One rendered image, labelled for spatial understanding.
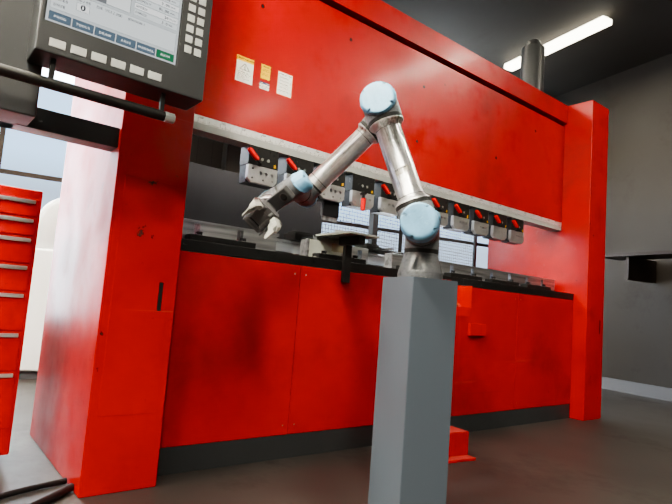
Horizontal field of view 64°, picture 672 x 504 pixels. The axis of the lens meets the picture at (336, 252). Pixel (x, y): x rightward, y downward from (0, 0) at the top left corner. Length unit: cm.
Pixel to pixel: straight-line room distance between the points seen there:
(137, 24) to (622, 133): 573
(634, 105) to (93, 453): 608
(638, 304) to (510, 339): 290
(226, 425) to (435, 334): 96
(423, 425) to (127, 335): 101
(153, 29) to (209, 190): 134
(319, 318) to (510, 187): 186
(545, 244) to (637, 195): 224
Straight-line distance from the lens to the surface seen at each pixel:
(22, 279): 223
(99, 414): 197
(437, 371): 178
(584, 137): 443
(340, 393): 258
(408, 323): 171
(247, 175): 240
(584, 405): 423
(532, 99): 415
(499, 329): 347
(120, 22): 169
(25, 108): 166
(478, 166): 354
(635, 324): 631
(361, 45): 299
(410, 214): 165
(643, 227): 636
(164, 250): 198
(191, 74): 172
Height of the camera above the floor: 67
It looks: 6 degrees up
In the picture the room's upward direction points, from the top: 4 degrees clockwise
